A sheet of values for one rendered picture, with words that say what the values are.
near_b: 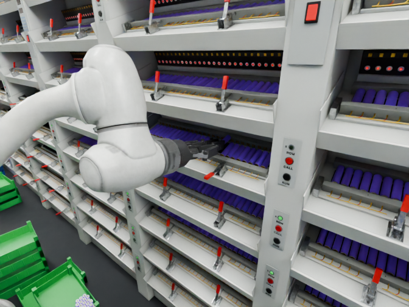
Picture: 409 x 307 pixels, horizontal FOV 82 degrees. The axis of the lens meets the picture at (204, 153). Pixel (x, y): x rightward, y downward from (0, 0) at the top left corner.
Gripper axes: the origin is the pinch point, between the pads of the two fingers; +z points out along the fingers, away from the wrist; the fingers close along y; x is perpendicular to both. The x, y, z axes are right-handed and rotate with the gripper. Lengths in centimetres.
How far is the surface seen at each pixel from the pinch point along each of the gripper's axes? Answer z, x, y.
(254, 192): -4.4, -8.9, 17.4
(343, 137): -7.8, 10.3, 35.2
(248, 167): -0.7, -3.9, 12.9
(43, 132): 5, -25, -149
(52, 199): 13, -85, -163
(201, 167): -2.5, -7.7, -2.6
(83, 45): -9, 29, -62
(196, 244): 6.9, -44.8, -7.4
